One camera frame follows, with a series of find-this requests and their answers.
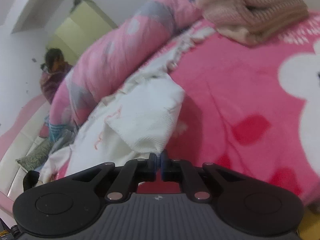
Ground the grey crumpled garment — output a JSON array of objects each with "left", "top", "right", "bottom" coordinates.
[{"left": 50, "top": 130, "right": 76, "bottom": 155}]

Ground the pink checked folded garment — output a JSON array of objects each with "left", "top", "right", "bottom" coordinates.
[{"left": 195, "top": 0, "right": 309, "bottom": 34}]

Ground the pink grey floral duvet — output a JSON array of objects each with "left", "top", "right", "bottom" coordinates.
[{"left": 49, "top": 0, "right": 203, "bottom": 128}]

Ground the pale yellow wardrobe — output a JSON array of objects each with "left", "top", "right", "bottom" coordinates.
[{"left": 46, "top": 0, "right": 118, "bottom": 65}]

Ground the pink floral blanket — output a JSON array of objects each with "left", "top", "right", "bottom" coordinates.
[{"left": 60, "top": 12, "right": 320, "bottom": 205}]

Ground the white garment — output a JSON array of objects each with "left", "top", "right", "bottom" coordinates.
[{"left": 40, "top": 50, "right": 186, "bottom": 193}]

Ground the beige folded garment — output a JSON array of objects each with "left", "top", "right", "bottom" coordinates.
[{"left": 216, "top": 22, "right": 275, "bottom": 46}]

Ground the green patterned pillow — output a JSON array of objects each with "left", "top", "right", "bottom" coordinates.
[{"left": 16, "top": 139, "right": 54, "bottom": 173}]

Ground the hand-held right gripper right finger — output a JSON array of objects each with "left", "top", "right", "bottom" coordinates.
[{"left": 161, "top": 150, "right": 253, "bottom": 202}]

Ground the teal striped cloth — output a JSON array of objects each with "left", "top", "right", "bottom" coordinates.
[{"left": 47, "top": 121, "right": 68, "bottom": 143}]

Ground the black garment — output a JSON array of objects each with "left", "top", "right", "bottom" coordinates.
[{"left": 23, "top": 170, "right": 41, "bottom": 193}]

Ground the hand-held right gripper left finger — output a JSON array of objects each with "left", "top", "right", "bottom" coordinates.
[{"left": 56, "top": 152, "right": 158, "bottom": 203}]

